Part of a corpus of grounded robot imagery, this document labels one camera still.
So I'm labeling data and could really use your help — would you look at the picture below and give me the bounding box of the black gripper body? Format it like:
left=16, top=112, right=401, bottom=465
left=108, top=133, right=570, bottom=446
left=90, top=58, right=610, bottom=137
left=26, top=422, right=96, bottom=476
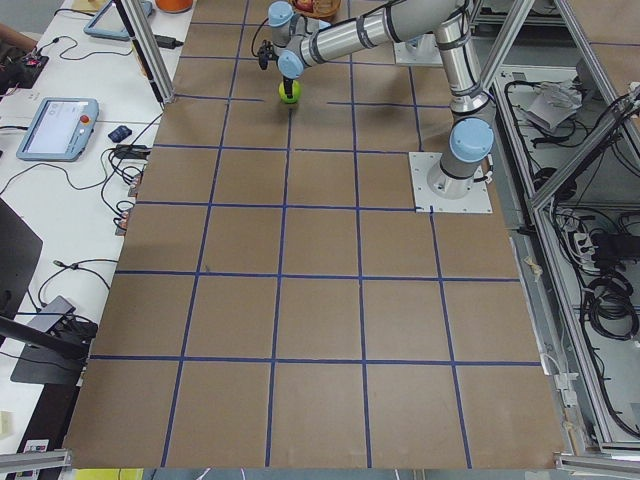
left=282, top=76, right=296, bottom=98

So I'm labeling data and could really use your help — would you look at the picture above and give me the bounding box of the green apple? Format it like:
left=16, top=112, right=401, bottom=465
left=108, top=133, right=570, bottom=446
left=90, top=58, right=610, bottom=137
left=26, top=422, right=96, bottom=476
left=278, top=80, right=301, bottom=105

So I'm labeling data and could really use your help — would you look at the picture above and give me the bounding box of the red yellow apple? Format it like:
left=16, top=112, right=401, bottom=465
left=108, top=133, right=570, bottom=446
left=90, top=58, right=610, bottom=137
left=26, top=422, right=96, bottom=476
left=294, top=0, right=314, bottom=13

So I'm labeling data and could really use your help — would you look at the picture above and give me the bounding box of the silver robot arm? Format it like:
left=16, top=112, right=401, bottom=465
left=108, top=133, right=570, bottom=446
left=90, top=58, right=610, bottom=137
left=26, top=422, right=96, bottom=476
left=256, top=0, right=494, bottom=200

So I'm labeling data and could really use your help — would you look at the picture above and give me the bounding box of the wicker basket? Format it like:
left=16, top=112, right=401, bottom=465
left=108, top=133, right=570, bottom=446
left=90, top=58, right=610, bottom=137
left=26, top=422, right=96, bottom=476
left=290, top=0, right=341, bottom=20

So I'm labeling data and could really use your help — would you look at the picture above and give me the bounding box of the teach pendant tablet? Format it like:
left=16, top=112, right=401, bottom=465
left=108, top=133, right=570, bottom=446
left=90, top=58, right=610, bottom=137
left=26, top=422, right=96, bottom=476
left=16, top=97, right=100, bottom=162

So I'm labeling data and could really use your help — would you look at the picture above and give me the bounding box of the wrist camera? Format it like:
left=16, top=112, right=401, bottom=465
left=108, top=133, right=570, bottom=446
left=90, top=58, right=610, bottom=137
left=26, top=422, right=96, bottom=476
left=257, top=40, right=277, bottom=71

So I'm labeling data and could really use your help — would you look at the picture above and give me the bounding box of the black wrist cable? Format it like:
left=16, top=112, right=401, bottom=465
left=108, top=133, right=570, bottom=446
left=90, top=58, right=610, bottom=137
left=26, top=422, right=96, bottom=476
left=249, top=19, right=274, bottom=59

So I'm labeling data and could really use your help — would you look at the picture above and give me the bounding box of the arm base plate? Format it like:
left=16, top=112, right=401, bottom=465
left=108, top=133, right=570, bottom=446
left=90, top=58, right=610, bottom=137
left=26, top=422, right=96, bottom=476
left=408, top=152, right=493, bottom=214
left=394, top=33, right=443, bottom=68

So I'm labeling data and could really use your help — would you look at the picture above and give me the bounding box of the aluminium frame post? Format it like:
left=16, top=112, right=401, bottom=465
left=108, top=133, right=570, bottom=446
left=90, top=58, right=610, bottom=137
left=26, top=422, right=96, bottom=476
left=114, top=0, right=175, bottom=105

